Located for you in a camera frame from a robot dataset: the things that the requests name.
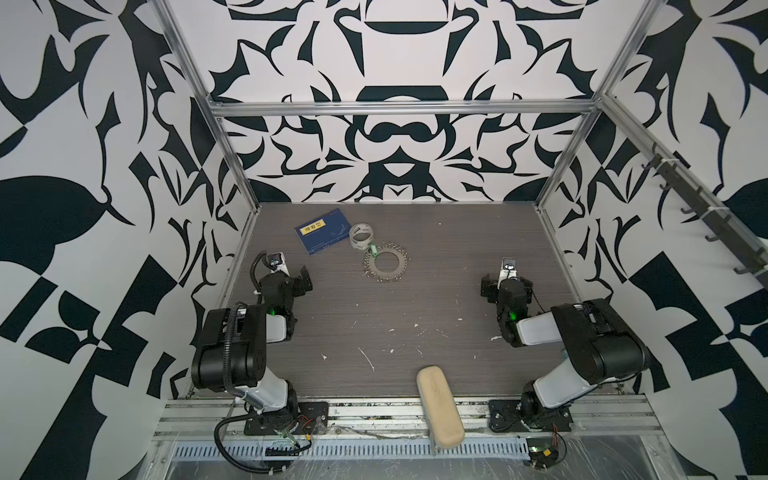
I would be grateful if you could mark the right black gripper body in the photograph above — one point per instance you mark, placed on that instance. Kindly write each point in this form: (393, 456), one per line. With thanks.
(507, 285)

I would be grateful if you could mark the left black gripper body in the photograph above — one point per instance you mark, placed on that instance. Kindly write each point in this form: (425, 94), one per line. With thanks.
(299, 282)

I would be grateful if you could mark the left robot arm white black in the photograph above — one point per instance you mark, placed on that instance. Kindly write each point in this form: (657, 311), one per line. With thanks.
(231, 351)

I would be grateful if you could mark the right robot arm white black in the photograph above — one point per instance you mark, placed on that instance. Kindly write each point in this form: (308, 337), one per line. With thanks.
(600, 349)

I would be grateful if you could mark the blue booklet yellow label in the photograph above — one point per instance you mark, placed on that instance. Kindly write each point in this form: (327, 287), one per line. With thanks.
(323, 232)

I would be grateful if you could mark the patterned tape roll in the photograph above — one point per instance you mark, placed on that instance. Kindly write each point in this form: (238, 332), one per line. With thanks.
(361, 236)

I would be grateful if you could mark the beige glasses case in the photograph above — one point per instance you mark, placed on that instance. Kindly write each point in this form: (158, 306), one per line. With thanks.
(440, 409)

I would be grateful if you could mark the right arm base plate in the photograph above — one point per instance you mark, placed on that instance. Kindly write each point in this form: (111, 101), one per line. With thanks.
(507, 416)

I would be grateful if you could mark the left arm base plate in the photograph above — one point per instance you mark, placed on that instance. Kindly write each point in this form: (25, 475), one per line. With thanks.
(302, 418)

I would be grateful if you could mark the white slotted cable duct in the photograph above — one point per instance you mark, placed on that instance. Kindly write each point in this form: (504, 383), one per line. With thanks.
(379, 449)

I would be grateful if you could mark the small circuit board with wires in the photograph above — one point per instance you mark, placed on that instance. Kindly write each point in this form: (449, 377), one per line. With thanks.
(544, 457)

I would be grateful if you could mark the black wall hook rack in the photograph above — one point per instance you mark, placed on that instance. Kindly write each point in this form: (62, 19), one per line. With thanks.
(701, 204)

